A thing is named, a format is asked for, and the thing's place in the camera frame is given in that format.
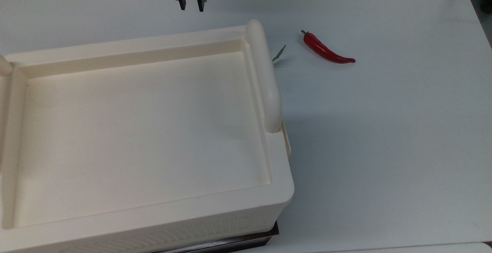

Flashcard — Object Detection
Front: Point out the red chili pepper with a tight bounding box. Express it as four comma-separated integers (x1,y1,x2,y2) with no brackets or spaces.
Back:
301,30,356,64

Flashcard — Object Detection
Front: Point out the large cream plastic bin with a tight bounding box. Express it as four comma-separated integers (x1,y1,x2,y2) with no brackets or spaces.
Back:
0,25,295,253

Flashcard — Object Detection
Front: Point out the green leaf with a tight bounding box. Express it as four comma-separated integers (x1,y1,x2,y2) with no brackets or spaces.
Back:
272,45,287,62

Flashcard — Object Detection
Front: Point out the dark base board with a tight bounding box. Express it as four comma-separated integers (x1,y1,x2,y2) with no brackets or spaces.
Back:
152,221,279,253

